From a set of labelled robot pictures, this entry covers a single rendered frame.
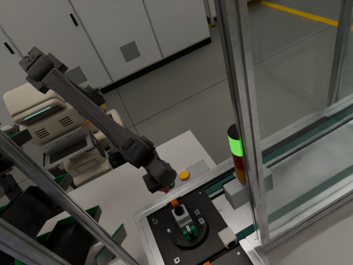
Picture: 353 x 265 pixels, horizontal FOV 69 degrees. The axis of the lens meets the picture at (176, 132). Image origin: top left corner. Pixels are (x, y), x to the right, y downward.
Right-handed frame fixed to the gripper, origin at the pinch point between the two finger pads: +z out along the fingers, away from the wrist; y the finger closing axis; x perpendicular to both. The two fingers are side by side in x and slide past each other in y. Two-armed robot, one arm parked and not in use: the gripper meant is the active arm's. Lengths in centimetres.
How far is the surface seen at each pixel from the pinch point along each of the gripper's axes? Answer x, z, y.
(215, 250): -23.6, 7.8, 4.7
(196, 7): 282, 53, 152
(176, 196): 2.3, 9.6, 2.3
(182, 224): -14.6, -0.4, -0.6
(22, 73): 289, 41, -88
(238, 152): -24.8, -32.7, 16.8
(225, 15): -27, -62, 17
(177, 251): -17.5, 8.1, -6.1
